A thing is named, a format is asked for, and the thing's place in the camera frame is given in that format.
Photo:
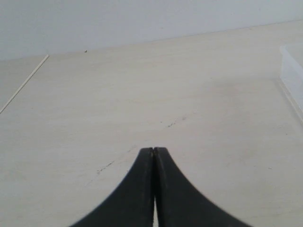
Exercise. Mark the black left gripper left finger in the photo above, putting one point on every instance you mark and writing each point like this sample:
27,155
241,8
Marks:
131,204

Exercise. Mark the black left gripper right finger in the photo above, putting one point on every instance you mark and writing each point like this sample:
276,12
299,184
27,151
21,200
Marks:
179,203

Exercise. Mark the clear plastic container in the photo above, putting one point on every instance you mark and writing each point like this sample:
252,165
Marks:
291,75

